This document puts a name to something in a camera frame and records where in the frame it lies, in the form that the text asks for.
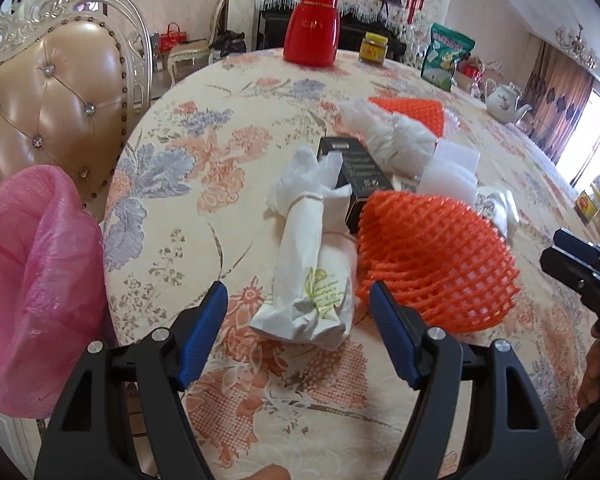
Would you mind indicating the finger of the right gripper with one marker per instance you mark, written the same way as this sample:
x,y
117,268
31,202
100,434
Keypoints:
x,y
585,249
582,275

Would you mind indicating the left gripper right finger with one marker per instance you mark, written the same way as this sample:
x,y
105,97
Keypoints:
x,y
508,434

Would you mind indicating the orange foam net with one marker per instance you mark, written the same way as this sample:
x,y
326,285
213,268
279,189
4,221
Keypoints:
x,y
437,256
429,112

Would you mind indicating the white foam sheet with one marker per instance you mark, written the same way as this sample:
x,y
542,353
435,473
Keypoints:
x,y
451,172

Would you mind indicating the white paper bag roll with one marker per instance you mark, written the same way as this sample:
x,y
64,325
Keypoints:
x,y
314,277

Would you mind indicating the pink lined trash bin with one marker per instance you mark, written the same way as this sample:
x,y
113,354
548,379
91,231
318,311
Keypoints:
x,y
52,288

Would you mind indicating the right hand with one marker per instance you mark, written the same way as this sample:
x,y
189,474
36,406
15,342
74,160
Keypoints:
x,y
589,390

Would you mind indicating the left hand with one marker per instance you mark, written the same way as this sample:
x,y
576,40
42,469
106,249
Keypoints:
x,y
270,472

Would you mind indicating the brown curtain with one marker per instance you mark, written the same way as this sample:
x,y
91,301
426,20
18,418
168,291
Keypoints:
x,y
557,90

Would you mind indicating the white floral teapot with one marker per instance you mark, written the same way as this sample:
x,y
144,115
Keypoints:
x,y
502,103

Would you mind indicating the crystal chandelier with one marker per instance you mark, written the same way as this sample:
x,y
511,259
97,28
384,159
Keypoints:
x,y
573,44

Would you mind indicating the green snack bag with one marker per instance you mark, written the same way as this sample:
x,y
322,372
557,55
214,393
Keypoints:
x,y
446,48

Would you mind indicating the yellow lid glass jar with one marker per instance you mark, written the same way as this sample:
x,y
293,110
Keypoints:
x,y
373,49

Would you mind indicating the floral tablecloth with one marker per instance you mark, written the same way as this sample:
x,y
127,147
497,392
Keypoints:
x,y
220,182

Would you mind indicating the red thermos jug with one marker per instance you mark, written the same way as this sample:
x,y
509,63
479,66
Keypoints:
x,y
312,35

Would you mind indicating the ornate beige leather chair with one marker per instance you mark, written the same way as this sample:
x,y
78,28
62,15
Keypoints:
x,y
75,80

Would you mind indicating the red handbag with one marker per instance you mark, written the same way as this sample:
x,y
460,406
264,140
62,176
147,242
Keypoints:
x,y
171,37

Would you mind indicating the floral lace piano cover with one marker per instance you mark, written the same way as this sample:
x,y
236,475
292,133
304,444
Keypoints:
x,y
367,11

